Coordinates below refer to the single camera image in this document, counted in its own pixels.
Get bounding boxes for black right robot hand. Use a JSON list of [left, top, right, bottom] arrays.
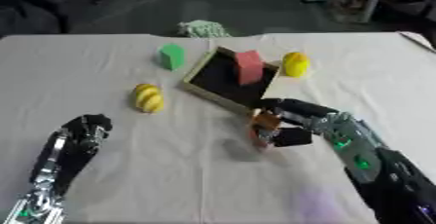
[[250, 97, 341, 148]]

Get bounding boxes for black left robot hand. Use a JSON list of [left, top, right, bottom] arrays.
[[28, 113, 115, 194]]

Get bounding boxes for orange block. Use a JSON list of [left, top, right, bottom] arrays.
[[246, 108, 285, 151]]

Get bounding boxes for tan cardboard box black inside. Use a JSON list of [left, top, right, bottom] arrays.
[[178, 46, 283, 116]]

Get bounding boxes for yellow toy lemon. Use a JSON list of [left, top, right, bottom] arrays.
[[280, 52, 312, 78]]

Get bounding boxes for red rectangular block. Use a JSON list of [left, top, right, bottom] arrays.
[[233, 50, 266, 87]]

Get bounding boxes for yellow toy banana bunch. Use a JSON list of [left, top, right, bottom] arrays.
[[132, 83, 167, 114]]

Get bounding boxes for clear storage bin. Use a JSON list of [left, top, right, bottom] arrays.
[[325, 0, 383, 24]]

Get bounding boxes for green and white soft toy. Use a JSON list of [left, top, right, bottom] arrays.
[[175, 19, 232, 39]]

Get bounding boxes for green block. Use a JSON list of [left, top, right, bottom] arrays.
[[157, 43, 188, 71]]

